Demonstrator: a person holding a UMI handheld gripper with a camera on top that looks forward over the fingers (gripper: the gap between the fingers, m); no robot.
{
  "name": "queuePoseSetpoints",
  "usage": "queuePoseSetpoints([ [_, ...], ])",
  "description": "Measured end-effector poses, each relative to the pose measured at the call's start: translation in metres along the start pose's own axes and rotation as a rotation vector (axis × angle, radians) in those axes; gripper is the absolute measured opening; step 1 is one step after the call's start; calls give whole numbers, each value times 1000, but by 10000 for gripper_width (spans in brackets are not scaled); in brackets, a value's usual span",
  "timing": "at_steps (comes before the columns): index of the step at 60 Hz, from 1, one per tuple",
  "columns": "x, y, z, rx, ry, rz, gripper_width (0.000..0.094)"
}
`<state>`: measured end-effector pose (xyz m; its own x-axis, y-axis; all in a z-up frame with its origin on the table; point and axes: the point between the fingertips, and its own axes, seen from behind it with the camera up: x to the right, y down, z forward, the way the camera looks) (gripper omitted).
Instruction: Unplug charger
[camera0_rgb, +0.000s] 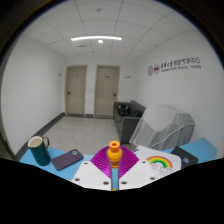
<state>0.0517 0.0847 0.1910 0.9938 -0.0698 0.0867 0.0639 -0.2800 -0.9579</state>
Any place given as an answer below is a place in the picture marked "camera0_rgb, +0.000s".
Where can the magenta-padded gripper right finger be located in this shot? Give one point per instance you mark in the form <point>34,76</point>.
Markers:
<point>136,175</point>

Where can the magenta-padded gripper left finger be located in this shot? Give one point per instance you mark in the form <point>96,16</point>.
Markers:
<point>95,175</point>

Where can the wall logo sign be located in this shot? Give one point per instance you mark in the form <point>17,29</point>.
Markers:
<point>176,66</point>

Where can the grey cloth-covered equipment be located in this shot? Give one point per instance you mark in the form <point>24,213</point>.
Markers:
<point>163,128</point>

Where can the black bag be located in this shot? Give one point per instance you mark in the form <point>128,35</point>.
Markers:
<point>128,111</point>

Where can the black notebook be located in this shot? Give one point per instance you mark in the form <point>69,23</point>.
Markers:
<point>183,156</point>

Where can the long ceiling light strip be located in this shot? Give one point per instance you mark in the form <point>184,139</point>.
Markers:
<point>96,38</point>

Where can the beige door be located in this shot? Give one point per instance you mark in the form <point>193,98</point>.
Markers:
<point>76,91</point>
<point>106,91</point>

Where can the grey sofa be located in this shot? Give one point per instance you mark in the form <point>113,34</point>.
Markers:
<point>126,128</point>

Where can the white rainbow-print mouse pad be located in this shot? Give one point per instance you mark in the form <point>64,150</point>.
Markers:
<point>163,163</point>

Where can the purple smartphone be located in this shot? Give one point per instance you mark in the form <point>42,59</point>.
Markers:
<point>66,160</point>

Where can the small round ceiling light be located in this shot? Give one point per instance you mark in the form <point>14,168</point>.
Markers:
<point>100,41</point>

